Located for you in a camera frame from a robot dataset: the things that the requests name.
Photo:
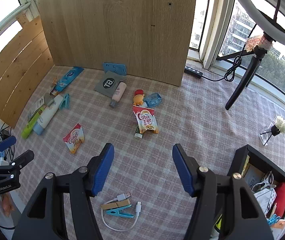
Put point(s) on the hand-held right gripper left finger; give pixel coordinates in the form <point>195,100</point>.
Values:
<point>105,170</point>

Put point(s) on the wooden clothespin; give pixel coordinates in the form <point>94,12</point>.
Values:
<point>116,204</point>

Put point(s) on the translucent blue case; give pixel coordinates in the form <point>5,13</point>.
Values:
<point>154,100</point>

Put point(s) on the red white creamer packet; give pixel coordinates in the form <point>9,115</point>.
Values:
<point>74,138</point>
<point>145,120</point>

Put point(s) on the white power strip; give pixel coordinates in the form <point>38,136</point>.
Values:
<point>0,160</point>

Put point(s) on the grey pouch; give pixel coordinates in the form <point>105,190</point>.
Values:
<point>106,84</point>

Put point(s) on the apartment building outside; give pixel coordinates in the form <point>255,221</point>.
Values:
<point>240,27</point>

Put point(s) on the red cloth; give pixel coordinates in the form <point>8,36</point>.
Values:
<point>282,197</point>

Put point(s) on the black power strip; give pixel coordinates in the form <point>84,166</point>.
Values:
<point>193,71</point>

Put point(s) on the grey small packet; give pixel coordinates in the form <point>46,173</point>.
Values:
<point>49,100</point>

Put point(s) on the red white paper tag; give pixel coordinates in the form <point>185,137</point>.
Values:
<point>252,42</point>

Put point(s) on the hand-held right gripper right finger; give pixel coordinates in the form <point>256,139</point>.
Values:
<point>182,170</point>

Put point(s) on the white flower in glass vase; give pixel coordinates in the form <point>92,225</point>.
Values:
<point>278,127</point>

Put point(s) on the blue tissue pack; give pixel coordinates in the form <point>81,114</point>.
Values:
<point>67,78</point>

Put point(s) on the orange snack packet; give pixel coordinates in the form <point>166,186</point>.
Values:
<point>54,82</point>

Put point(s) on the white labelled card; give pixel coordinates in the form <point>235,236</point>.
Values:
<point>40,103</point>

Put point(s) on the light wooden board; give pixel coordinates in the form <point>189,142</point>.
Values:
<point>120,30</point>

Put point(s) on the orange toy with red cap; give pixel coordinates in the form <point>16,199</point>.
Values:
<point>139,98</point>

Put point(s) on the white labelled tin box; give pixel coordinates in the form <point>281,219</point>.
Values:
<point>265,201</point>

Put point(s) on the orange white packet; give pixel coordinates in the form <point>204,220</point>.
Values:
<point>281,227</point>

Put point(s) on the white bottle with blue cap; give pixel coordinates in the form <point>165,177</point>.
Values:
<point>46,117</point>

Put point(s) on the lime green tube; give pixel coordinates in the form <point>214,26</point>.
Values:
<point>31,126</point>

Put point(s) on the blue phone stand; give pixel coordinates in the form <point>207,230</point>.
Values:
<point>115,68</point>

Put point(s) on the small green tube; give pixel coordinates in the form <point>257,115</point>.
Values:
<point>138,133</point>

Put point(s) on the blue clothespin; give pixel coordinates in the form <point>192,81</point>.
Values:
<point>273,220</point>
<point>120,213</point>

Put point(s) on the blue plastic clip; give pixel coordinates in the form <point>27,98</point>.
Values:
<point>65,101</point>

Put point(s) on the pine plank panel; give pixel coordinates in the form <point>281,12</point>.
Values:
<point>15,75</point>

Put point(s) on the checked cloth covered desktop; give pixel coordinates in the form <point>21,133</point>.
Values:
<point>182,120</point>

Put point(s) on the metal clip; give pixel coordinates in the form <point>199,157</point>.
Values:
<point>263,183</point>

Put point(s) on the black tripod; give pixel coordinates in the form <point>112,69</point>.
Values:
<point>245,80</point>

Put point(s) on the yellow patterned long packet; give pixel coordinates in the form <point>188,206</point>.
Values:
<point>246,165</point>

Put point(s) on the pink bottle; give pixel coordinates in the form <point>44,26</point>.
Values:
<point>118,94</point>

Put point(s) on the black storage box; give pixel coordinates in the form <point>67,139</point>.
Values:
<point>270,162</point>

